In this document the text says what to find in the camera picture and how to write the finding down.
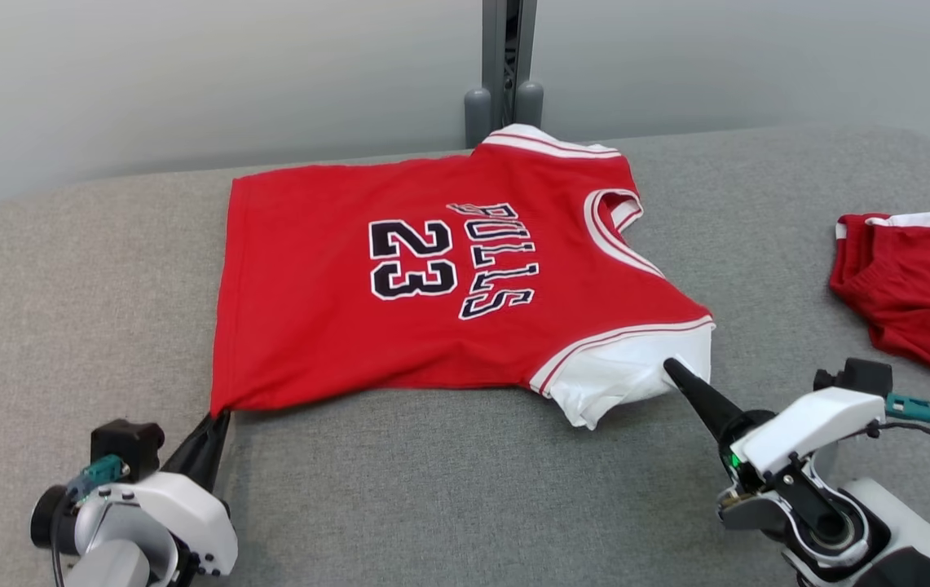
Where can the teal left camera connector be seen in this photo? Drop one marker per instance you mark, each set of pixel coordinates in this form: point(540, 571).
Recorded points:
point(98, 473)

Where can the red Bulls jersey white sleeves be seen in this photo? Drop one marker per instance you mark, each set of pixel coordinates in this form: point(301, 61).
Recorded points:
point(432, 342)

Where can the red Bulls 23 shorts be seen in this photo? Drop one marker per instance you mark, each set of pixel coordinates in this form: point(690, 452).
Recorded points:
point(921, 302)

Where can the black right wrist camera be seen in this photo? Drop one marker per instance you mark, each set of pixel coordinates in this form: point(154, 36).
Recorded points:
point(856, 377)

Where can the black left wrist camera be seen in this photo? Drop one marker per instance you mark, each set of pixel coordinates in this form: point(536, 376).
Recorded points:
point(126, 448)

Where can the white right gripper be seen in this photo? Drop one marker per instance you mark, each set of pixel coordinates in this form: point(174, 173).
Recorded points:
point(807, 424)

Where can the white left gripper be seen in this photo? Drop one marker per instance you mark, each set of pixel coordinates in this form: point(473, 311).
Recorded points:
point(187, 514)

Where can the teal right camera connector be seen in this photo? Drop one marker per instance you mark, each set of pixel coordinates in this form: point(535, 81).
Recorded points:
point(917, 410)

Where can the teal camera connector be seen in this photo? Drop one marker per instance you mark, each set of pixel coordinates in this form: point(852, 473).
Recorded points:
point(98, 473)
point(917, 410)

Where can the grey metal post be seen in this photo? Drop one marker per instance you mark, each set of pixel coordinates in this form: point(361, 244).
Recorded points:
point(504, 73)

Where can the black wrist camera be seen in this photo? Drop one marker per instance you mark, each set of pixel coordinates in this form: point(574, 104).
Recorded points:
point(856, 377)
point(126, 448)

